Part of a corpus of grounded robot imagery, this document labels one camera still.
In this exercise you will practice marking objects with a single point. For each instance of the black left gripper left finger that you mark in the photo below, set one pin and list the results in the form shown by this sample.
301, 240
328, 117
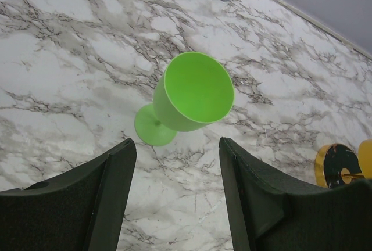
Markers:
81, 209

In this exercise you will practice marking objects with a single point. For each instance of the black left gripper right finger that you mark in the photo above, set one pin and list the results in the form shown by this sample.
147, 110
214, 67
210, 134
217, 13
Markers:
270, 210

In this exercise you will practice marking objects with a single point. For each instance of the green plastic wine glass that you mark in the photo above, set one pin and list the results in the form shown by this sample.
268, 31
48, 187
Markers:
194, 91

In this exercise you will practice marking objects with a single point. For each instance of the orange plastic wine glass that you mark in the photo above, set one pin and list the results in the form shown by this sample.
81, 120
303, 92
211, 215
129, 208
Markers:
365, 158

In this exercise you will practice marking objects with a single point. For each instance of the gold wire glass rack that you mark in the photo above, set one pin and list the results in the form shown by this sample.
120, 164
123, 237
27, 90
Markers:
336, 165

